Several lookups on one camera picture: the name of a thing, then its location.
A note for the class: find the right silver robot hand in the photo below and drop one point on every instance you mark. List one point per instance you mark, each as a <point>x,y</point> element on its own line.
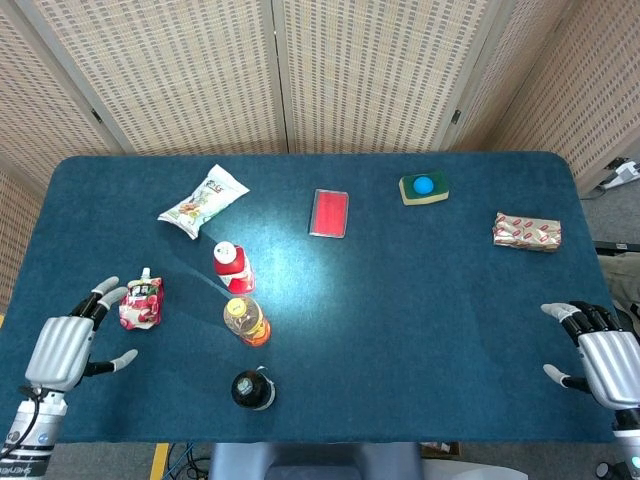
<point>612,365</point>

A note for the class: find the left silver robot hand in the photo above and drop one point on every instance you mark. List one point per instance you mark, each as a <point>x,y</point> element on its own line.
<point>62,350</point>

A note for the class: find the orange drink bottle yellow cap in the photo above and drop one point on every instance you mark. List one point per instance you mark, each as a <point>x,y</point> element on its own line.
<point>247,322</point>

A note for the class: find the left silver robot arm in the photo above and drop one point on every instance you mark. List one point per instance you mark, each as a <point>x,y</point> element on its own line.
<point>35,430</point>

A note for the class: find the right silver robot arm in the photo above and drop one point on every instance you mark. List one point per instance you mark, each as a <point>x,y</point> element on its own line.
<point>629,440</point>

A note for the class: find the beige fabric seat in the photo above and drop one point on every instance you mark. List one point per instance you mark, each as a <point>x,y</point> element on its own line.
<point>622,280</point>

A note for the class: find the red spout pouch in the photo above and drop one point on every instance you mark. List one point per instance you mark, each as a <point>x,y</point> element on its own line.
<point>142,305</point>

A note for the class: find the black metal bar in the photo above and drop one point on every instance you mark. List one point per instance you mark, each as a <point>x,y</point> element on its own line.
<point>617,245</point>

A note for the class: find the woven folding screen panel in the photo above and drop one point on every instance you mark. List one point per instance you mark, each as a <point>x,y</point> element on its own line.
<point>175,75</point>
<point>15,235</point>
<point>600,75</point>
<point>40,100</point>
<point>515,75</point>
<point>380,75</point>

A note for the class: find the gold foil wrapped package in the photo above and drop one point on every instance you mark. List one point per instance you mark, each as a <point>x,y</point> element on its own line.
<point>527,232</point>

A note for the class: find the red bottle white cap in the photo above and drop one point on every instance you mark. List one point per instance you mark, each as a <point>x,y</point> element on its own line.
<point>235,270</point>

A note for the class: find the white floor device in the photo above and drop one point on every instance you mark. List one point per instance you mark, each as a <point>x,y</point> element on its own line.
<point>625,172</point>

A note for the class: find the dark bottle black cap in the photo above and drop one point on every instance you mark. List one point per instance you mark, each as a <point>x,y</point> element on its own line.
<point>252,390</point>

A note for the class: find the white snack bag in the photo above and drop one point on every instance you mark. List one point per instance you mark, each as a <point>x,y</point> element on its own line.
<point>205,200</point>

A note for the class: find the blue table cloth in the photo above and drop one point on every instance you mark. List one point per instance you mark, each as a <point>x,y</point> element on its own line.
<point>400,325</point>

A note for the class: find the black screen hinge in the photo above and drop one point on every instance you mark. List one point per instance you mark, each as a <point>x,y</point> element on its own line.
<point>96,116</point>
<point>455,116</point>

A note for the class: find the yellow green sponge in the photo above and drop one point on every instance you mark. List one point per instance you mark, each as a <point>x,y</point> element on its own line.
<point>441,192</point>

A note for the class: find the blue ball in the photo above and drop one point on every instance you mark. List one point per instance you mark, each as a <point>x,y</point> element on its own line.
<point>423,185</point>

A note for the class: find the grey robot torso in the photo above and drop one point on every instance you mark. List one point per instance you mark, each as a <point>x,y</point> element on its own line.
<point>315,462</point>

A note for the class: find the red card case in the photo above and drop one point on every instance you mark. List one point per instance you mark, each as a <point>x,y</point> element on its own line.
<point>329,213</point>

